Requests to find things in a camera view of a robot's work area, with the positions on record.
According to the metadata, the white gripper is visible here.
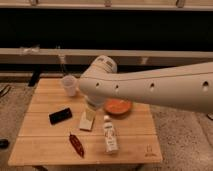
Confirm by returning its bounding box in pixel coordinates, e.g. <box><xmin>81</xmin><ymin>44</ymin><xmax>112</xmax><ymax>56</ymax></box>
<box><xmin>85</xmin><ymin>96</ymin><xmax>101</xmax><ymax>121</ymax></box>

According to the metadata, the orange ceramic bowl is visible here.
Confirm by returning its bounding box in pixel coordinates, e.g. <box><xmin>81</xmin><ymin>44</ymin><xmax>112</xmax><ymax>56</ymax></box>
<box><xmin>103</xmin><ymin>99</ymin><xmax>132</xmax><ymax>115</ymax></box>

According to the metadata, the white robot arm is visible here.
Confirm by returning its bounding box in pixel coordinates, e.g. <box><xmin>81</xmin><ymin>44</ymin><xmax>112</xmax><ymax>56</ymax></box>
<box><xmin>79</xmin><ymin>56</ymin><xmax>213</xmax><ymax>121</ymax></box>

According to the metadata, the beige rectangular block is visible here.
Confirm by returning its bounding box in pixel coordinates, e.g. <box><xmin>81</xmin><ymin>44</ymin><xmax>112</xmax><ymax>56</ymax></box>
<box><xmin>79</xmin><ymin>112</ymin><xmax>94</xmax><ymax>131</ymax></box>

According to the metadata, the translucent plastic cup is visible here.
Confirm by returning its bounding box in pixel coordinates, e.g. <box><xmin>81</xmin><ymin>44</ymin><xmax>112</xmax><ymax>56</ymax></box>
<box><xmin>61</xmin><ymin>75</ymin><xmax>77</xmax><ymax>97</ymax></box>

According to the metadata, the white plastic bottle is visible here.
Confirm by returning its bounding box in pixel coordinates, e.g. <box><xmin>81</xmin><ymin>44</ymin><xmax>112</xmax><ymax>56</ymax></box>
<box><xmin>103</xmin><ymin>115</ymin><xmax>118</xmax><ymax>153</ymax></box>

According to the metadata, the black rectangular box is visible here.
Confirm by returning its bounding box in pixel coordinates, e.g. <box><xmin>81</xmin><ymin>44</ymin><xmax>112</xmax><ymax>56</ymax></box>
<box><xmin>49</xmin><ymin>108</ymin><xmax>72</xmax><ymax>125</ymax></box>

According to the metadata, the red chili pepper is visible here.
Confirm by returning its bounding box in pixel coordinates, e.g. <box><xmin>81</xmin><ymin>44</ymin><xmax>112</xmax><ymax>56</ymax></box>
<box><xmin>69</xmin><ymin>134</ymin><xmax>84</xmax><ymax>157</ymax></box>

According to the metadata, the wooden table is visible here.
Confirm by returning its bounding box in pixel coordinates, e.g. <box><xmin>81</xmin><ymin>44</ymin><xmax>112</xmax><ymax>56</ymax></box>
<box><xmin>8</xmin><ymin>78</ymin><xmax>162</xmax><ymax>166</ymax></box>

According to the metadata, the black object on floor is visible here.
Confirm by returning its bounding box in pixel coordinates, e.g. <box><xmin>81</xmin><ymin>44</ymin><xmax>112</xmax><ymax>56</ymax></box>
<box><xmin>0</xmin><ymin>139</ymin><xmax>10</xmax><ymax>149</ymax></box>

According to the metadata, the black cable on floor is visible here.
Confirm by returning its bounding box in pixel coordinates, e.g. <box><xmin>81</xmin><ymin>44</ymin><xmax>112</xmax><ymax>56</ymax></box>
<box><xmin>0</xmin><ymin>83</ymin><xmax>12</xmax><ymax>98</ymax></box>

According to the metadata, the grey horizontal rail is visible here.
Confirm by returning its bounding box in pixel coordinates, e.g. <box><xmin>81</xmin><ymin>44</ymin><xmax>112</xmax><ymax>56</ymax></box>
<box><xmin>0</xmin><ymin>47</ymin><xmax>213</xmax><ymax>66</ymax></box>

